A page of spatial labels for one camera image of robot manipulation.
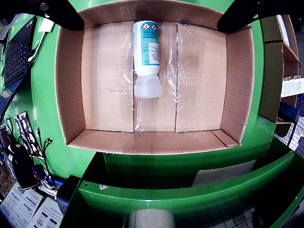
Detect blue crate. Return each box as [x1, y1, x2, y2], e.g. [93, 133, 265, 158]
[275, 94, 304, 152]

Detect white cloth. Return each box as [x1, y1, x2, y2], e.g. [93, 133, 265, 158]
[38, 179, 59, 195]

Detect grey paper sheet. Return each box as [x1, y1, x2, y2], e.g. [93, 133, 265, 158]
[191, 159, 257, 188]

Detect white bottle teal label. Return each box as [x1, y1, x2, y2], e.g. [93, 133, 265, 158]
[132, 20, 163, 99]

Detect white grid sheet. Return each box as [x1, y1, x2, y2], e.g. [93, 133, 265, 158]
[211, 206, 264, 228]

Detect green metal cabinet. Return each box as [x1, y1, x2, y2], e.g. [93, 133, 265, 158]
[60, 137, 304, 228]

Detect white grey cable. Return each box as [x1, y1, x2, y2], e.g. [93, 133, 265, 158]
[28, 32, 46, 64]

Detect black cable bundle with plugs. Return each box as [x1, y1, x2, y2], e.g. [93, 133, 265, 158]
[35, 127, 54, 176]

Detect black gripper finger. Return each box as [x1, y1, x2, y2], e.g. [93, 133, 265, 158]
[216, 0, 304, 33]
[0, 0, 86, 31]

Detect black bag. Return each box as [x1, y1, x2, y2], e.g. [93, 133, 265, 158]
[10, 144, 38, 190]

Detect blue curved panel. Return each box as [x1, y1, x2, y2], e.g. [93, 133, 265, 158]
[0, 78, 26, 122]

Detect cardboard box with dark flap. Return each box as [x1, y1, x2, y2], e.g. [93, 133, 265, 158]
[258, 14, 300, 138]

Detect black laptop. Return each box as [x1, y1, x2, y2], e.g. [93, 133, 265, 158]
[3, 15, 36, 87]

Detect black box device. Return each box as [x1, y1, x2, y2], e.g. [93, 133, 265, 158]
[56, 175, 81, 214]

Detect long white printed carton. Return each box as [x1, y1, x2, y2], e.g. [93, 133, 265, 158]
[280, 76, 304, 98]

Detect small blue red device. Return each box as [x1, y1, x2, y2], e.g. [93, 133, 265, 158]
[32, 163, 47, 180]

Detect blue tube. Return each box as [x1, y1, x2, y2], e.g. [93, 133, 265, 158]
[46, 174, 65, 188]

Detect black white printed board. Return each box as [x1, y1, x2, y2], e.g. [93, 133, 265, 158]
[13, 111, 45, 157]

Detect white printed paper sheet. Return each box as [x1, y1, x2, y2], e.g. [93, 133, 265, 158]
[0, 187, 45, 228]
[30, 203, 64, 228]

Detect white tape roll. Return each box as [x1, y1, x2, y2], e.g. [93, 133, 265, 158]
[128, 208, 176, 228]

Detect flat cardboard tray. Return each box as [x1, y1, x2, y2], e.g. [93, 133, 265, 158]
[55, 0, 255, 156]

